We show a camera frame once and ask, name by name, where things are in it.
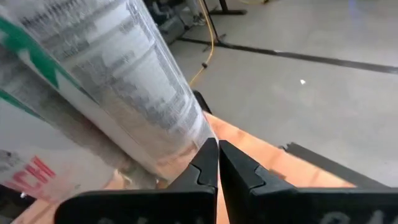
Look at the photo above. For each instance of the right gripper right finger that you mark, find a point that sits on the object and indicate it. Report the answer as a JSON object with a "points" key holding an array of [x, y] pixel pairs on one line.
{"points": [[280, 205]]}

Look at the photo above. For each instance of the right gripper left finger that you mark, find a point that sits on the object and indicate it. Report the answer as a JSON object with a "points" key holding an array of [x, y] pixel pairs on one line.
{"points": [[155, 205]]}

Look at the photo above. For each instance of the wooden slatted shelf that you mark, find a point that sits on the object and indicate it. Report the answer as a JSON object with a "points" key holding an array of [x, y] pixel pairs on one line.
{"points": [[264, 155]]}

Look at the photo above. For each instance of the small white paper scrap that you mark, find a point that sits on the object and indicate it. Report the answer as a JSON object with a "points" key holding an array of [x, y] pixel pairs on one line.
{"points": [[302, 81]]}

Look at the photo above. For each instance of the shoe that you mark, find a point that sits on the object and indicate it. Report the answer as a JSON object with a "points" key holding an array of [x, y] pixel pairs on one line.
{"points": [[198, 19]]}

